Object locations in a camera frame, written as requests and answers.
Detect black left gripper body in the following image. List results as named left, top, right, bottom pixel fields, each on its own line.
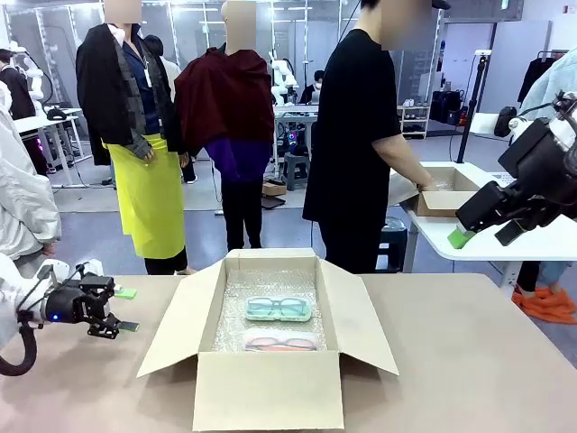
left=44, top=274, right=121, bottom=339

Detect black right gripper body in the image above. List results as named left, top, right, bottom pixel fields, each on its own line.
left=497, top=118, right=577, bottom=226

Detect small cardboard box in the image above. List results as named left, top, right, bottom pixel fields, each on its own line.
left=388, top=165, right=481, bottom=218

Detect pink glasses case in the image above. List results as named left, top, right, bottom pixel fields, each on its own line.
left=242, top=328, right=327, bottom=355

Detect mint green glasses case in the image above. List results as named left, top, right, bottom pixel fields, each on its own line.
left=243, top=294, right=313, bottom=324

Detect red framed glasses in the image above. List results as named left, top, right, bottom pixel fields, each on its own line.
left=246, top=335, right=317, bottom=353

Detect person's right forearm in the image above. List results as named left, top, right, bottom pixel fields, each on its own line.
left=372, top=131, right=429, bottom=187

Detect white side table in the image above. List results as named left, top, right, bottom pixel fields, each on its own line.
left=399, top=161, right=577, bottom=286

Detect black hanging garment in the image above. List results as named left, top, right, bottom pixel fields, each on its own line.
left=517, top=50, right=570, bottom=105

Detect black tripod stand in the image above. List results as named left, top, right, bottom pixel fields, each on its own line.
left=455, top=50, right=493, bottom=165

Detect mannequin with yellow skirt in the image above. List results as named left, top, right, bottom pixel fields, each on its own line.
left=75, top=0, right=191, bottom=277

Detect clear bubble wrap sheet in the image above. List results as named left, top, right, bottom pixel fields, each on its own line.
left=211, top=268, right=329, bottom=355

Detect black bags pile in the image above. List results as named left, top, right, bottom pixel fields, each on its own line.
left=429, top=88, right=466, bottom=126

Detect wooden shoe shelf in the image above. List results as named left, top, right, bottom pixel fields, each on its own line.
left=398, top=103, right=431, bottom=141

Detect person in white jacket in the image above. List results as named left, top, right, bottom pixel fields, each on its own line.
left=0, top=80, right=63, bottom=272

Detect large open cardboard box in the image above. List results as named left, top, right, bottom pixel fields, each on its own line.
left=136, top=247, right=400, bottom=432

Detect person in black t-shirt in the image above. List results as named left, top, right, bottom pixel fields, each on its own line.
left=301, top=0, right=452, bottom=275

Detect white office desk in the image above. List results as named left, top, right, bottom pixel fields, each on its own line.
left=12, top=106, right=89, bottom=178

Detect grey plastic stool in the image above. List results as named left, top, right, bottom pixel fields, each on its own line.
left=281, top=152, right=311, bottom=191

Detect person with face mask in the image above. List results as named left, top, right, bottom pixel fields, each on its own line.
left=298, top=69, right=326, bottom=106

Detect mannequin with maroon shawl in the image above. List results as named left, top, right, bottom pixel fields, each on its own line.
left=173, top=0, right=277, bottom=252

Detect person in black top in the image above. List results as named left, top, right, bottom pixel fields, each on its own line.
left=0, top=48, right=38, bottom=122

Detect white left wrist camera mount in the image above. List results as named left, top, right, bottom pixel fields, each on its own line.
left=74, top=258, right=105, bottom=279

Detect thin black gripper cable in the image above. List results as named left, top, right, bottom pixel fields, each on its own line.
left=16, top=263, right=87, bottom=317

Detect black camera bag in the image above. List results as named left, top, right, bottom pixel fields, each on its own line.
left=492, top=106, right=518, bottom=140

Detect thick black cable sleeve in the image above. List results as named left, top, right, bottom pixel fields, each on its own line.
left=0, top=320, right=40, bottom=377

